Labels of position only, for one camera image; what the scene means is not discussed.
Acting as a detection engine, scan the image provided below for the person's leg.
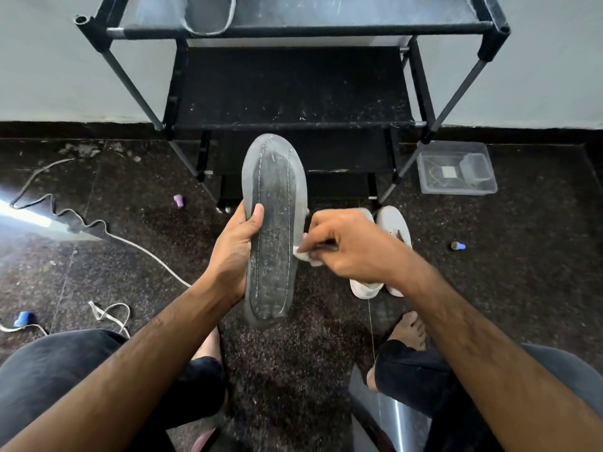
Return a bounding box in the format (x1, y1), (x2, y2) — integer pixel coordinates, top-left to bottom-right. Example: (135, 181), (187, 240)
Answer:
(374, 340), (603, 452)
(0, 329), (228, 452)

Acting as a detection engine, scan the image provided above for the person's right hand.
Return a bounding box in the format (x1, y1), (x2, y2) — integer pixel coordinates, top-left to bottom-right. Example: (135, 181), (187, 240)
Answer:
(303, 208), (414, 285)

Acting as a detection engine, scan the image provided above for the white looped strap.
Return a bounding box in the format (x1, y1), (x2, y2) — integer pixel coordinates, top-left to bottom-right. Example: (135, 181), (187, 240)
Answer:
(88, 300), (132, 340)

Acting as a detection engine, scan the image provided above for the person's left hand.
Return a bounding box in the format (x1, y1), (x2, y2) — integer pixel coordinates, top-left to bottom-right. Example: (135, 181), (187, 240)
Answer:
(203, 200), (265, 309)

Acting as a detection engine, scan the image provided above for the person's left forearm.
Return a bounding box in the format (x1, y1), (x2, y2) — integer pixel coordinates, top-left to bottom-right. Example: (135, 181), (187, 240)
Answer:
(0, 276), (236, 452)

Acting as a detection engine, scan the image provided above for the person's right forearm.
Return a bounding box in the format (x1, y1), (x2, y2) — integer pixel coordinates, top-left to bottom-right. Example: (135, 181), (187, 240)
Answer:
(392, 248), (603, 452)

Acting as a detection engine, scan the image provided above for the grey-soled shoe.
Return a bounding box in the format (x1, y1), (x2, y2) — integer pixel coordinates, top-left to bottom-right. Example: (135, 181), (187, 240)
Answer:
(241, 133), (309, 330)

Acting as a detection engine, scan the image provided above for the person's foot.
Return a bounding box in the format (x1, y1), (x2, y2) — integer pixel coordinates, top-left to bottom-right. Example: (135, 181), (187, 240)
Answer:
(191, 326), (222, 364)
(367, 311), (427, 392)

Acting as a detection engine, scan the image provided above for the person's right foot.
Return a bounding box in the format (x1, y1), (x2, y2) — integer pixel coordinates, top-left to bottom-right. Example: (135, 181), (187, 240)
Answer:
(367, 311), (427, 392)

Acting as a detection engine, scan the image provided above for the clear plastic container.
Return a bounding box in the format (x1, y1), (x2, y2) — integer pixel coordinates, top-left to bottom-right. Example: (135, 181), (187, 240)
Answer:
(416, 141), (498, 196)

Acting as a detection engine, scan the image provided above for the white cleaning cloth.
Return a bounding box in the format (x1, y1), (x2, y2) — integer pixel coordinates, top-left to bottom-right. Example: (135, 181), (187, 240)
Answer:
(292, 209), (327, 268)

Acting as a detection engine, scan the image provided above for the pink slipper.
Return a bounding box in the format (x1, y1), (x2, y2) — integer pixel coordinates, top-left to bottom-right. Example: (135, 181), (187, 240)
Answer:
(190, 427), (220, 452)

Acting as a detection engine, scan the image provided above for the person's right leg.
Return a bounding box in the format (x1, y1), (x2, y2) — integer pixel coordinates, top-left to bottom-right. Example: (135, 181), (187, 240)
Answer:
(374, 340), (603, 452)

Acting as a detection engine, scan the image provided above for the white shoe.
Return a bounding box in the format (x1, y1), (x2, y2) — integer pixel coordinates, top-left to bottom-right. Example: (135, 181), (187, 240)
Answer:
(375, 205), (414, 298)
(349, 207), (385, 301)

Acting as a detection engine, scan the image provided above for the person's left leg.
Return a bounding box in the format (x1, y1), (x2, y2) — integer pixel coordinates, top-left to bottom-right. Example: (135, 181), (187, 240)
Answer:
(0, 329), (228, 452)

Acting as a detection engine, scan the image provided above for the black shoe rack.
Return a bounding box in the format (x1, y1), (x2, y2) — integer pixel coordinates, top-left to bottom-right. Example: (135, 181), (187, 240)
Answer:
(74, 0), (512, 215)

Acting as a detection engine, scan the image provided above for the long white cable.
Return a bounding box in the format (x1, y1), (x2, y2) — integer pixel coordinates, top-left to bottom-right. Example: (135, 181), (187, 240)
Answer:
(9, 158), (192, 289)

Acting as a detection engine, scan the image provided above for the person's left foot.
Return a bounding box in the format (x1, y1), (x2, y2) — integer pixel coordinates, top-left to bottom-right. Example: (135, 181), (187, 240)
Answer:
(191, 326), (222, 364)

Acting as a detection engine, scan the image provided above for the grey slipper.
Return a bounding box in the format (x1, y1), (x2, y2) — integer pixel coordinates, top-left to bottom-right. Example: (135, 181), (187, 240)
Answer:
(183, 0), (239, 37)

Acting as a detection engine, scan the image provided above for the chrome metal stool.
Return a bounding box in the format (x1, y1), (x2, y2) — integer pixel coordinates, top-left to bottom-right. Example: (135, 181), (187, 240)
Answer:
(348, 366), (433, 452)

